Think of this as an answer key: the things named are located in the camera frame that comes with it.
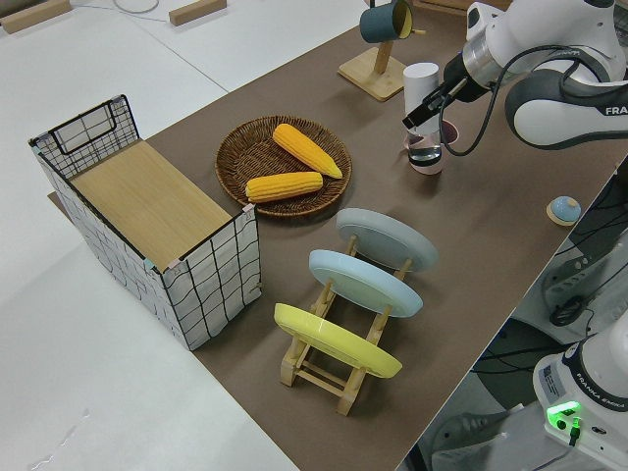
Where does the grey stand foot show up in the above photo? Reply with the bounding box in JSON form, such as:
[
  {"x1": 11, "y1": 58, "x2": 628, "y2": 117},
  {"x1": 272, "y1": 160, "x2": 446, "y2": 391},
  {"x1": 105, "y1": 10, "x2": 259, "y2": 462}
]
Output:
[{"x1": 431, "y1": 410, "x2": 511, "y2": 471}]

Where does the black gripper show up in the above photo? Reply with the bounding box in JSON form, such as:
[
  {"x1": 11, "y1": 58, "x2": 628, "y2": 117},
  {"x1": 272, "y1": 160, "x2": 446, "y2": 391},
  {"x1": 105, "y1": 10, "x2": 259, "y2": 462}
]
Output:
[{"x1": 402, "y1": 52, "x2": 492, "y2": 130}]

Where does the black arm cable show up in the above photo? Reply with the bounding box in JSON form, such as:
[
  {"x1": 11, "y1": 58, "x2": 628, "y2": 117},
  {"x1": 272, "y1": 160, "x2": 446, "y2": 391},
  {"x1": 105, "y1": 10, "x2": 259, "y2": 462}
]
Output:
[{"x1": 441, "y1": 42, "x2": 628, "y2": 158}]

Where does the dark blue mug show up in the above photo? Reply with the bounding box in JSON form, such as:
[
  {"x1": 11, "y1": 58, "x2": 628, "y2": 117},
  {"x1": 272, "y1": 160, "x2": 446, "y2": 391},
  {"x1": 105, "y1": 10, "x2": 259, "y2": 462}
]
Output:
[{"x1": 359, "y1": 0, "x2": 416, "y2": 44}]

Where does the wooden block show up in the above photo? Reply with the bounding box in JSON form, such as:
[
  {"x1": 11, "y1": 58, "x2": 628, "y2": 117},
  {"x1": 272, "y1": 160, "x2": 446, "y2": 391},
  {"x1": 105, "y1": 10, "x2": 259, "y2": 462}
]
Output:
[
  {"x1": 168, "y1": 0, "x2": 230, "y2": 26},
  {"x1": 0, "y1": 0, "x2": 73, "y2": 35}
]

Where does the light blue plate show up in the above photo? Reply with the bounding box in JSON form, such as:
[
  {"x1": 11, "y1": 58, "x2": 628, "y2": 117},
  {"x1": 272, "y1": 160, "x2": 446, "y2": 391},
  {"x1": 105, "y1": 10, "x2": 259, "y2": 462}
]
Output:
[{"x1": 307, "y1": 248, "x2": 425, "y2": 320}]

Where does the brown table mat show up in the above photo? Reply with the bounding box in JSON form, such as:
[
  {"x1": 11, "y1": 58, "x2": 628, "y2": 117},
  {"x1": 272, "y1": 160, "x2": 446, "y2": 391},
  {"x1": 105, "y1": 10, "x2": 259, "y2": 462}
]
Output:
[{"x1": 46, "y1": 0, "x2": 628, "y2": 471}]

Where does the yellow plate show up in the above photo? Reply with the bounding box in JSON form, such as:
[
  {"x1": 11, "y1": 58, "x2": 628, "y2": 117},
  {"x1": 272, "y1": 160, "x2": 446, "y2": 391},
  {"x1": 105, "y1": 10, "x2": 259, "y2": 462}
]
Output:
[{"x1": 273, "y1": 302, "x2": 404, "y2": 380}]

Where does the wooden plate rack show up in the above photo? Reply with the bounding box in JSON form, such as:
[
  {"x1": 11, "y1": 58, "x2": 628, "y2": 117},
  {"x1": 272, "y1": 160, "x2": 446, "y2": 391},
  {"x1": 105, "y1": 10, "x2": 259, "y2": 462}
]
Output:
[{"x1": 279, "y1": 234, "x2": 413, "y2": 417}]

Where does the grey plate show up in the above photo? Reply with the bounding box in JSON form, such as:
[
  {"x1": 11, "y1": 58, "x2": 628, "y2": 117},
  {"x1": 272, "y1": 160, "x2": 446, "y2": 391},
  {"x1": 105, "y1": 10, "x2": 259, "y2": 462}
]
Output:
[{"x1": 335, "y1": 207, "x2": 440, "y2": 275}]

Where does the wooden mug tree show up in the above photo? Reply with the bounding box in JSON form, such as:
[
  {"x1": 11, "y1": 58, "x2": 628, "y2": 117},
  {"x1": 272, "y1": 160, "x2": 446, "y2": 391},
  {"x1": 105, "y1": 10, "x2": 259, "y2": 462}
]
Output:
[{"x1": 337, "y1": 0, "x2": 427, "y2": 103}]

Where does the brown wicker basket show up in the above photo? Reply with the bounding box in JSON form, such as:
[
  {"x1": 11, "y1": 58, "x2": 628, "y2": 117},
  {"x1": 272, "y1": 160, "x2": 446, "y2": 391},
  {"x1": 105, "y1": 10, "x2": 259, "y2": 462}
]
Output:
[{"x1": 215, "y1": 115, "x2": 353, "y2": 219}]

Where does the pink mug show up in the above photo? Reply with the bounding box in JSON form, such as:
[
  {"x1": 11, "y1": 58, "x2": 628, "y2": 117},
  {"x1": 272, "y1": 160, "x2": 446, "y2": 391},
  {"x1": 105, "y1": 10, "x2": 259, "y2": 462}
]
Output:
[{"x1": 404, "y1": 121, "x2": 463, "y2": 176}]

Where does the wire shelf with wooden boards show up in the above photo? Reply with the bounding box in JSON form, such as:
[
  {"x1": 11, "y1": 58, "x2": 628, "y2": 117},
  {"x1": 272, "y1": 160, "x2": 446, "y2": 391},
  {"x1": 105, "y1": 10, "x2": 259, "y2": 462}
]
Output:
[{"x1": 27, "y1": 93, "x2": 262, "y2": 352}]

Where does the yellow corn cob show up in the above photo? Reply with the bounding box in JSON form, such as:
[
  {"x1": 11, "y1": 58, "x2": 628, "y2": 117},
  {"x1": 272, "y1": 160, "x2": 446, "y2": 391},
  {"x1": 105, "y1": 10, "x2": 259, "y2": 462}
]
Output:
[
  {"x1": 272, "y1": 123, "x2": 343, "y2": 181},
  {"x1": 244, "y1": 171, "x2": 325, "y2": 205}
]

